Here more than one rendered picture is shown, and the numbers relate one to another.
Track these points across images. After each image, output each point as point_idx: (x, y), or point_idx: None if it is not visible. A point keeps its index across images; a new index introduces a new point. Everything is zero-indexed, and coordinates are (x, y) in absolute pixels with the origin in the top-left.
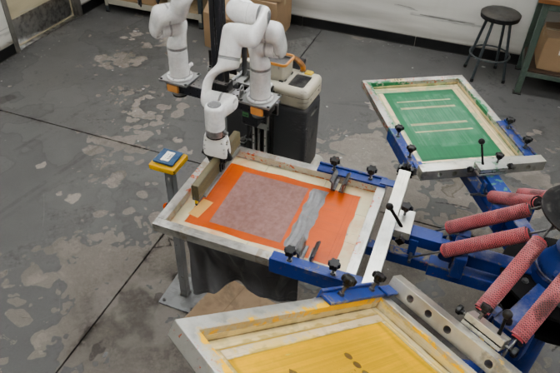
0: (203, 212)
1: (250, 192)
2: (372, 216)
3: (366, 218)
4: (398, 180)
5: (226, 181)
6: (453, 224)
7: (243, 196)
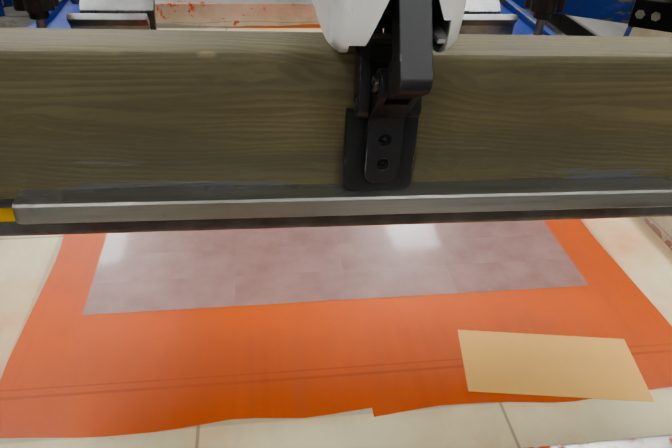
0: (564, 333)
1: (269, 229)
2: None
3: (258, 2)
4: None
5: (234, 355)
6: None
7: (310, 241)
